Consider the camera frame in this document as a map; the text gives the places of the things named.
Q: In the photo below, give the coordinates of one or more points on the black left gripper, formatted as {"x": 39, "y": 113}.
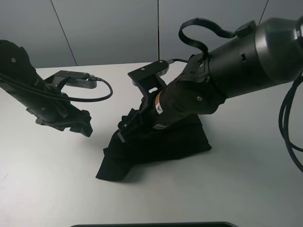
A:
{"x": 61, "y": 115}

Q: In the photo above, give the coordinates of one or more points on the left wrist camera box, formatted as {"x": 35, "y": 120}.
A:
{"x": 72, "y": 79}

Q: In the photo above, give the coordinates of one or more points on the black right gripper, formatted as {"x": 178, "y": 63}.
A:
{"x": 143, "y": 120}

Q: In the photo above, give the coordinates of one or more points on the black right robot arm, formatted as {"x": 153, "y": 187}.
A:
{"x": 255, "y": 58}

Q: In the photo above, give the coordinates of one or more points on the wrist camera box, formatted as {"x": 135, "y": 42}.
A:
{"x": 149, "y": 76}
{"x": 72, "y": 79}

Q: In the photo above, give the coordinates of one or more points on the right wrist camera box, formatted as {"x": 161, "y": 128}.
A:
{"x": 149, "y": 76}

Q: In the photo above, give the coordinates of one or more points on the black printed t-shirt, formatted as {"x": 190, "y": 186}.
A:
{"x": 183, "y": 139}

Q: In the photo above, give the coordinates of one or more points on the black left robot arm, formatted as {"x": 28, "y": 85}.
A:
{"x": 16, "y": 65}

